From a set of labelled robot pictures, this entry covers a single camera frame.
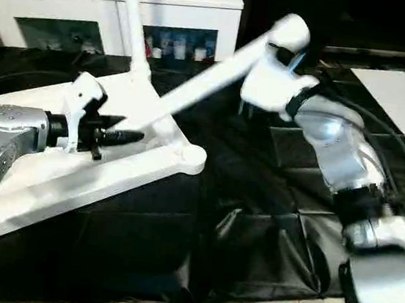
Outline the black work mat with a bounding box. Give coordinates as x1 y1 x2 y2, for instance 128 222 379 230
0 20 405 303

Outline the white plastic table leg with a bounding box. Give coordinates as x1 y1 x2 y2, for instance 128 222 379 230
132 0 315 155
106 0 164 85

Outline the white side table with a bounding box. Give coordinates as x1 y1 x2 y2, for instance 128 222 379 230
342 63 405 153

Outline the white plastic table top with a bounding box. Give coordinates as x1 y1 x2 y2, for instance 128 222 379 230
0 51 218 274

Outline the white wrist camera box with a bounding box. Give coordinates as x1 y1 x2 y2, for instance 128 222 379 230
236 41 325 126
58 69 112 158

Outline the red bottle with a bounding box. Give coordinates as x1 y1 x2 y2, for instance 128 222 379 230
144 37 156 59

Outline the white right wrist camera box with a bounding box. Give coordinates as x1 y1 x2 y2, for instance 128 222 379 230
236 41 325 126

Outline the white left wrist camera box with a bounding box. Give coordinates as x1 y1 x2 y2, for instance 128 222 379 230
58 69 112 158

